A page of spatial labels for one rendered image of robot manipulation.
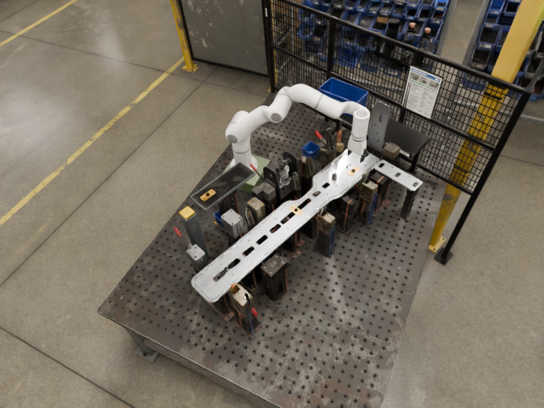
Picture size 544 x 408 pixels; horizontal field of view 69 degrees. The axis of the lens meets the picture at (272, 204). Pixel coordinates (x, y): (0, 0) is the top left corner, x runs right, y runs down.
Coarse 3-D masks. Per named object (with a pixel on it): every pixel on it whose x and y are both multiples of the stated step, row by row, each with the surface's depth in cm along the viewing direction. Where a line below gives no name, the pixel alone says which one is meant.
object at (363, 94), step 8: (328, 80) 281; (336, 80) 281; (320, 88) 277; (328, 88) 287; (336, 88) 286; (344, 88) 281; (352, 88) 277; (360, 88) 273; (328, 96) 275; (336, 96) 270; (344, 96) 286; (352, 96) 282; (360, 96) 277; (360, 104) 270
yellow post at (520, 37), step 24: (528, 0) 178; (528, 24) 184; (504, 48) 197; (528, 48) 196; (504, 72) 204; (504, 96) 216; (480, 120) 229; (456, 168) 261; (456, 192) 273; (432, 240) 319
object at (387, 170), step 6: (384, 162) 249; (378, 168) 246; (384, 168) 245; (390, 168) 245; (396, 168) 245; (384, 174) 243; (390, 174) 242; (402, 174) 242; (408, 174) 241; (396, 180) 239; (402, 180) 239; (408, 180) 238; (414, 180) 238; (408, 186) 235
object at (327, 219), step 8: (320, 216) 220; (328, 216) 219; (320, 224) 225; (328, 224) 218; (320, 232) 231; (328, 232) 223; (320, 240) 237; (328, 240) 232; (320, 248) 242; (328, 248) 237; (328, 256) 242
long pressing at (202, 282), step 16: (336, 160) 252; (352, 160) 251; (368, 160) 251; (320, 176) 244; (352, 176) 243; (336, 192) 236; (288, 208) 230; (304, 208) 229; (272, 224) 223; (288, 224) 222; (240, 240) 217; (256, 240) 217; (272, 240) 216; (224, 256) 212; (240, 256) 211; (256, 256) 211; (208, 272) 206; (240, 272) 205; (208, 288) 200; (224, 288) 200
